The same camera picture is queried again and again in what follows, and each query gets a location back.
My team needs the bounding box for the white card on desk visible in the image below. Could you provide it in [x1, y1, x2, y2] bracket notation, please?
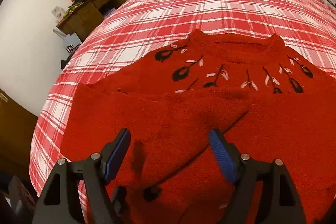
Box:
[51, 6, 66, 22]

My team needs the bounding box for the dark wooden desk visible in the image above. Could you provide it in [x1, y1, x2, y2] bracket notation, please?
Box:
[56, 0, 128, 42]

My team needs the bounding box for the red knit sweater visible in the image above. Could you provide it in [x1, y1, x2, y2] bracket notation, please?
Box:
[60, 30, 335, 223]

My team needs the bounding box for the white paper bag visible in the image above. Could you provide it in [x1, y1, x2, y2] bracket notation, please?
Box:
[53, 29, 81, 54]

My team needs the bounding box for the red plaid bed sheet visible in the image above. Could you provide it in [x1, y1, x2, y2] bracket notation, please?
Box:
[30, 0, 335, 194]

